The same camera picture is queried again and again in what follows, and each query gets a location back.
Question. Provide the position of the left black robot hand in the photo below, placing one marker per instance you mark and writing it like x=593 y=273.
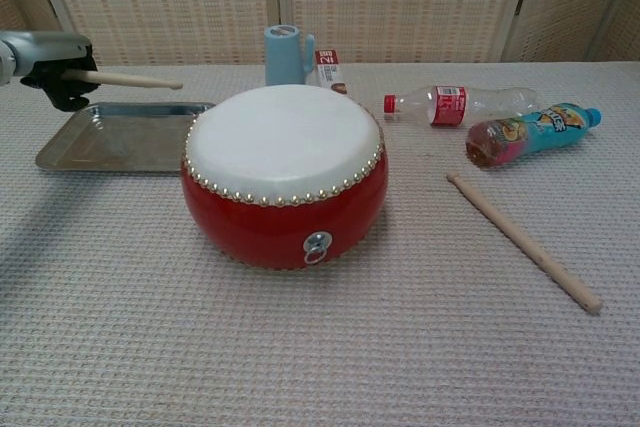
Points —
x=50 y=49

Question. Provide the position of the wooden drumstick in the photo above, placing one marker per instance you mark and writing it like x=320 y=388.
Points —
x=130 y=79
x=525 y=242

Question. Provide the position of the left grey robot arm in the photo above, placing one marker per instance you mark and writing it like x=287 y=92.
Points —
x=7 y=59

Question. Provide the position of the rectangular metal tray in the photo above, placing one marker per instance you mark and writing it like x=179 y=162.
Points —
x=120 y=139

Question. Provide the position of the red drum with white skin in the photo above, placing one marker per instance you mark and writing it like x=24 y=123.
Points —
x=280 y=147

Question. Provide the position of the light blue plastic cup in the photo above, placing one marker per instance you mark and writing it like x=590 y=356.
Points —
x=283 y=59

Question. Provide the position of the woven folding screen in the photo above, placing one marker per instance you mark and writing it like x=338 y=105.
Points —
x=320 y=2

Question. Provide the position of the red and white carton box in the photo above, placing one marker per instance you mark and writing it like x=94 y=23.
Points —
x=330 y=72

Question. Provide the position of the grey woven table cloth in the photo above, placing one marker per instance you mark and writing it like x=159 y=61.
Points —
x=320 y=337

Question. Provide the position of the clear bottle with red label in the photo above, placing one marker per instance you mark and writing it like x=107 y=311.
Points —
x=450 y=104

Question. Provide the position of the blue labelled drink bottle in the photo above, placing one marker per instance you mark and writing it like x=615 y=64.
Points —
x=530 y=134

